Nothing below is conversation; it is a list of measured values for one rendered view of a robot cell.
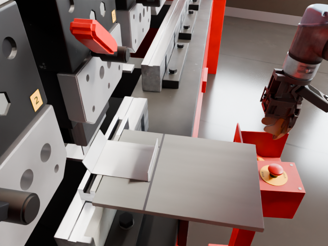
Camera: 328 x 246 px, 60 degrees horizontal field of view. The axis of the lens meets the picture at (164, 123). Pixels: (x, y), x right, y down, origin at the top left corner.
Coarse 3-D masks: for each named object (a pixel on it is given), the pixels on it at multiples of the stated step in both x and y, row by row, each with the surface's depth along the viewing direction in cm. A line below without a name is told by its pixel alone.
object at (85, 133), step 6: (102, 114) 47; (102, 120) 50; (78, 126) 40; (84, 126) 41; (90, 126) 43; (96, 126) 45; (72, 132) 41; (78, 132) 41; (84, 132) 41; (90, 132) 43; (96, 132) 48; (78, 138) 42; (84, 138) 41; (90, 138) 43; (78, 144) 43; (84, 144) 42; (84, 150) 44
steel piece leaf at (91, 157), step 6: (96, 138) 52; (102, 138) 54; (96, 144) 52; (102, 144) 54; (90, 150) 50; (96, 150) 52; (90, 156) 50; (96, 156) 51; (84, 162) 48; (90, 162) 49; (96, 162) 51; (90, 168) 49
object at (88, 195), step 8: (112, 120) 60; (120, 120) 62; (112, 128) 58; (120, 128) 58; (128, 128) 63; (104, 136) 56; (112, 136) 58; (88, 176) 49; (96, 176) 50; (80, 184) 47; (88, 184) 48; (80, 192) 47; (88, 192) 47; (88, 200) 48
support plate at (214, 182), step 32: (160, 160) 51; (192, 160) 51; (224, 160) 51; (256, 160) 51; (96, 192) 46; (128, 192) 46; (160, 192) 46; (192, 192) 46; (224, 192) 46; (256, 192) 46; (224, 224) 42; (256, 224) 42
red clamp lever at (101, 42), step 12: (72, 24) 23; (84, 24) 23; (96, 24) 23; (84, 36) 24; (96, 36) 24; (108, 36) 26; (96, 48) 26; (108, 48) 27; (120, 48) 31; (108, 60) 31; (120, 60) 31
